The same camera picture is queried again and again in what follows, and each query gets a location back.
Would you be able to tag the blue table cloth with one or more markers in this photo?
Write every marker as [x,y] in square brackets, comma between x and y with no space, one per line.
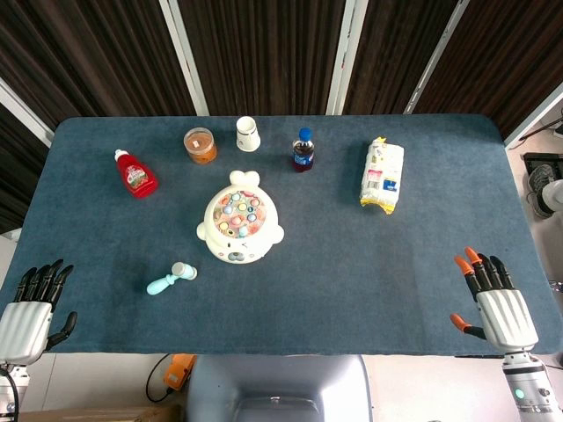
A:
[334,285]

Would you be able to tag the teal toy hammer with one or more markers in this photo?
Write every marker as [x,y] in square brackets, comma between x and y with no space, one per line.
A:
[169,279]

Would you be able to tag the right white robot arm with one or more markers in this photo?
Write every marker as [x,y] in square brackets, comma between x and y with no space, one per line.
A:
[530,391]

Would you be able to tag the black tray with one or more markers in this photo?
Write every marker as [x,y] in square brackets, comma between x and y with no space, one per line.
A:
[543,160]

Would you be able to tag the grey sneaker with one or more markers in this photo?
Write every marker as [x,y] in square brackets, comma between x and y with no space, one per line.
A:
[538,189]

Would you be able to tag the white paper cup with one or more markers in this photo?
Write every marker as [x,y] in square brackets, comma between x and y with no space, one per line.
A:
[247,136]

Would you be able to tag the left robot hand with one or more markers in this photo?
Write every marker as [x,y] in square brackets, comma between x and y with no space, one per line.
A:
[24,323]

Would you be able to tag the white yellow food packet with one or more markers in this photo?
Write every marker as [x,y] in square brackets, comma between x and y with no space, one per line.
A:
[382,176]

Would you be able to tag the grey robot torso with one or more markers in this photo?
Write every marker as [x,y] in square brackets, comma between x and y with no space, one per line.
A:
[277,382]

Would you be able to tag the clear jar orange contents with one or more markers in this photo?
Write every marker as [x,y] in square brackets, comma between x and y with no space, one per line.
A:
[200,145]

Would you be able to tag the orange device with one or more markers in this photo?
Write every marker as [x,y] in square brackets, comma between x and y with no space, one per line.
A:
[178,371]

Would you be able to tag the white partition post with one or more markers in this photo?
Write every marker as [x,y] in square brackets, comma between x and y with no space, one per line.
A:
[345,57]
[24,114]
[184,61]
[534,116]
[433,61]

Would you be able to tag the whack-a-mole toy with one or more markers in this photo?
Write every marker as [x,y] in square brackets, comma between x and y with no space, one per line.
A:
[239,220]

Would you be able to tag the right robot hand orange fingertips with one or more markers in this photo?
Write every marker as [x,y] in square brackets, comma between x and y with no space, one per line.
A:
[506,316]

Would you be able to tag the Pepsi bottle blue cap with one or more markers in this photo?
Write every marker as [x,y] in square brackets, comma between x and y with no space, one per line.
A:
[303,154]

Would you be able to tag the red ketchup bottle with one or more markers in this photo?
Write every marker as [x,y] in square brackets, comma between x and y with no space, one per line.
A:
[137,178]

